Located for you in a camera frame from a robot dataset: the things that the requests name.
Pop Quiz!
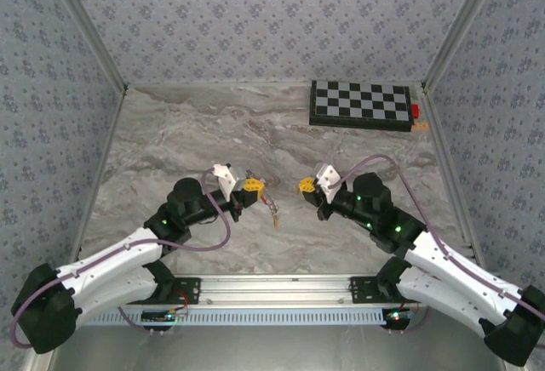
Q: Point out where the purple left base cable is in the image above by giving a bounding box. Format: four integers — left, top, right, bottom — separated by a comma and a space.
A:
117, 305, 182, 337

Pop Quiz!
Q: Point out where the grey metal sheet shelf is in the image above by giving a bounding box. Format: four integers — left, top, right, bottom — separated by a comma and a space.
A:
25, 322, 525, 371

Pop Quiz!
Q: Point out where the aluminium frame post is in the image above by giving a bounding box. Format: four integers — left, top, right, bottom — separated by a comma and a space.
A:
421, 0, 510, 94
42, 0, 129, 94

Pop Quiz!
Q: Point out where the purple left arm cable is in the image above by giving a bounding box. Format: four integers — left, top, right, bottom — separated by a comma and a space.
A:
9, 168, 233, 351

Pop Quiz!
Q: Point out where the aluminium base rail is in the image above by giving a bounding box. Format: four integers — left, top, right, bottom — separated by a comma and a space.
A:
174, 274, 384, 306

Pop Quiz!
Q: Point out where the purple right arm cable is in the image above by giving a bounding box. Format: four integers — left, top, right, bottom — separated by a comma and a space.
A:
334, 154, 545, 351

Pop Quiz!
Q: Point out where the aluminium frame side rail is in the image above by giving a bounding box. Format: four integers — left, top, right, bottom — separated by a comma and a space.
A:
421, 88, 527, 371
23, 88, 129, 371

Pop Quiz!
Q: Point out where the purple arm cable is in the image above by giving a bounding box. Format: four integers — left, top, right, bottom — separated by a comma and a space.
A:
9, 168, 233, 351
334, 154, 545, 351

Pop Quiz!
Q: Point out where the aluminium frame back rail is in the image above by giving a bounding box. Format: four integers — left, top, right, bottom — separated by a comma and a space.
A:
125, 81, 427, 89

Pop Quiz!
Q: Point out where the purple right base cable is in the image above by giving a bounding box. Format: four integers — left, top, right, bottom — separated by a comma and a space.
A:
389, 302, 432, 334

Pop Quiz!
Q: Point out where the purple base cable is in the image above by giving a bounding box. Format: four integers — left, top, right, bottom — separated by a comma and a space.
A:
117, 305, 182, 337
389, 302, 432, 334

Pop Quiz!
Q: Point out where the slotted pale cable duct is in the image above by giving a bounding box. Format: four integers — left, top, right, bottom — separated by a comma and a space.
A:
83, 307, 387, 328

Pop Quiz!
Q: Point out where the black grey chessboard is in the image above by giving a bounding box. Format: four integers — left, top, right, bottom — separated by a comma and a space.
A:
308, 79, 415, 133

